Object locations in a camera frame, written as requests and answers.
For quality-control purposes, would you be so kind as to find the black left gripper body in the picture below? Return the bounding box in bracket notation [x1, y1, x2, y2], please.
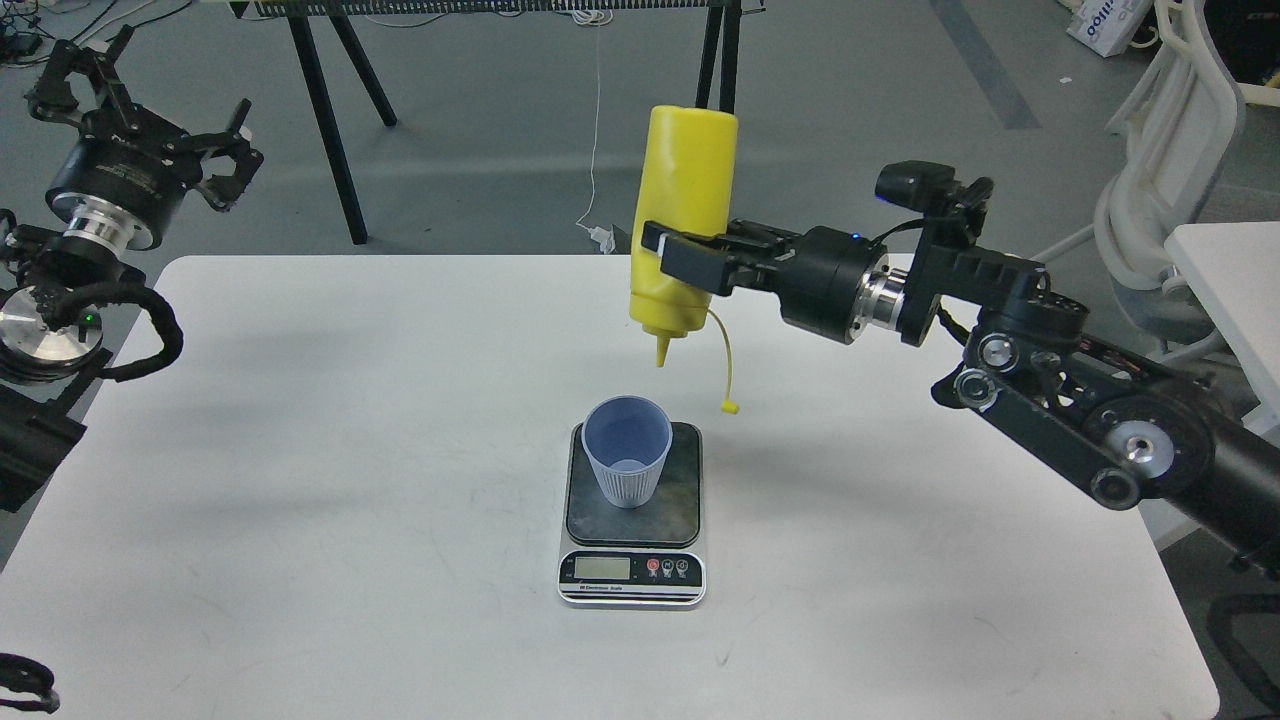
[45, 122, 215, 250]

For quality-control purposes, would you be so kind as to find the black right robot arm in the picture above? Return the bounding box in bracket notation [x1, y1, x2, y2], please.
[639, 160, 1279, 579]

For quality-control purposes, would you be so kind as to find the yellow squeeze bottle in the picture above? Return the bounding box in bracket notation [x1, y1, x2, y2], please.
[628, 105, 740, 415]

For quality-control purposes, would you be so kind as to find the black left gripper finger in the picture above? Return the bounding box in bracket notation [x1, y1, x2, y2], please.
[26, 26, 151, 136]
[180, 97, 265, 213]

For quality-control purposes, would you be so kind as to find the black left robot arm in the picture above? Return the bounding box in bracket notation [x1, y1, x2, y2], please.
[1, 26, 264, 512]

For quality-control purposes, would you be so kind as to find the blue plastic cup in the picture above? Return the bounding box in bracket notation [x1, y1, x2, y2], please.
[581, 395, 675, 509]

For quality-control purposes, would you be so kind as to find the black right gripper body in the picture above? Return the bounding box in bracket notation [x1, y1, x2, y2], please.
[730, 220, 887, 345]

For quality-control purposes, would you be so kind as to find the white hanging cable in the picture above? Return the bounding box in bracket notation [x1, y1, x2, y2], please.
[572, 8, 617, 255]

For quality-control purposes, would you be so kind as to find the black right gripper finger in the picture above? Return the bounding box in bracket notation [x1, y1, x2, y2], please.
[657, 238, 736, 297]
[640, 220, 740, 259]

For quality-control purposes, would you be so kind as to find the black trestle table frame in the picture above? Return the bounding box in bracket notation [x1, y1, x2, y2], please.
[230, 1, 764, 249]

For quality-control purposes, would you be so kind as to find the white office chair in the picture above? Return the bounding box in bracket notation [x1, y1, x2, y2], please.
[1037, 1, 1245, 366]

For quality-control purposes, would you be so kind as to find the digital kitchen scale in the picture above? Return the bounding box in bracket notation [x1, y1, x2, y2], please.
[557, 421, 708, 610]

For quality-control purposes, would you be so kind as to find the white printed bag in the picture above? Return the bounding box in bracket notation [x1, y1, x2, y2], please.
[1065, 0, 1155, 58]

